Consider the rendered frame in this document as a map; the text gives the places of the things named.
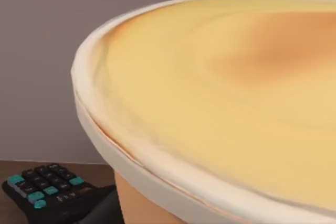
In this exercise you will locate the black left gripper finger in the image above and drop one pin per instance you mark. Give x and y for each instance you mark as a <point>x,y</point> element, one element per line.
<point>107,208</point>

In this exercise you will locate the black calculator with teal keys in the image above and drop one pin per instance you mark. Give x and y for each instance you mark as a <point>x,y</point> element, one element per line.
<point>44,184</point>

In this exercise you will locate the tan tub with cream lid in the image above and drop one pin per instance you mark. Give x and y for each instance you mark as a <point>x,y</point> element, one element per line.
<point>215,98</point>

